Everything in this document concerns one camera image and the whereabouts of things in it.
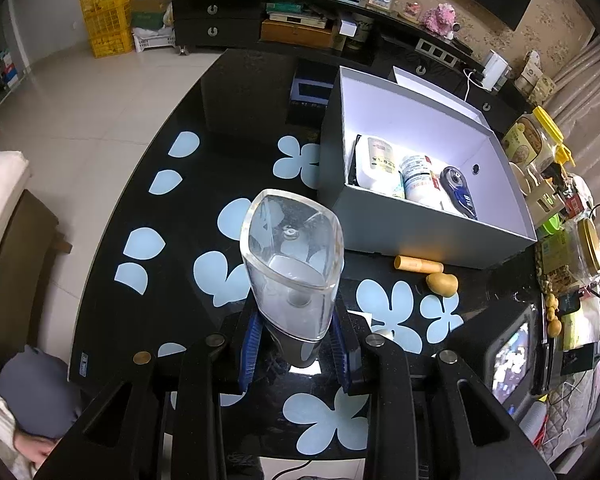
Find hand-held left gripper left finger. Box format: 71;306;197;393
32;309;264;480

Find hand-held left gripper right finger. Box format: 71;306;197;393
329;312;557;480

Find grey cardboard box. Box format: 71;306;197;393
317;64;539;269

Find white red-label pill bottle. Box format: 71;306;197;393
399;153;446;209

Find white lotion bottle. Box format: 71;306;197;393
354;136;406;199

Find blue correction tape dispenser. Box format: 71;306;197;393
438;165;480;220

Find wooden cylinder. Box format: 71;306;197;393
393;254;446;275

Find black phone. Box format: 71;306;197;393
482;302;541;409

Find yellow packet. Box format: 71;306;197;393
559;309;599;351

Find brown wooden chair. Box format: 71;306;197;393
0;189;74;354

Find quilted sofa cover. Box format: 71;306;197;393
544;359;600;472

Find green-lid container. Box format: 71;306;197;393
539;212;566;236

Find gold-lid glass jar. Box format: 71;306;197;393
537;217;600;294

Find brown paper cup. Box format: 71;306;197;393
508;160;531;196

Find wooden stand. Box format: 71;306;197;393
524;179;566;221

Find black box blue stripe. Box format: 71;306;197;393
288;57;337;111

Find grey box lid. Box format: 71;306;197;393
389;65;494;129

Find yellow-lid plastic jar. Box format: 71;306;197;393
499;105;566;171

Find white cushion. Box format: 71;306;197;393
0;149;34;281

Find white outlet panel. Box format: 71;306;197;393
414;37;457;66

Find wooden drawer box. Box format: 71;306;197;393
259;18;336;50

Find patterned mug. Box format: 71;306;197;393
344;14;376;51

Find white electric kettle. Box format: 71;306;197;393
479;50;512;92

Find white plastic basket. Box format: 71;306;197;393
132;27;176;54

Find black television cabinet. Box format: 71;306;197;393
169;0;532;126

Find patterned gift box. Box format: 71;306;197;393
514;72;554;104

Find silver set-top box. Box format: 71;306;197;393
264;2;331;29

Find pink plush toy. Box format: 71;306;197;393
422;3;457;39

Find beige curtain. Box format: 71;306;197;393
544;34;600;172

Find blue storage boxes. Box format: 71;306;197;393
0;48;22;95

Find white kettle cable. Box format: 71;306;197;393
462;67;486;104

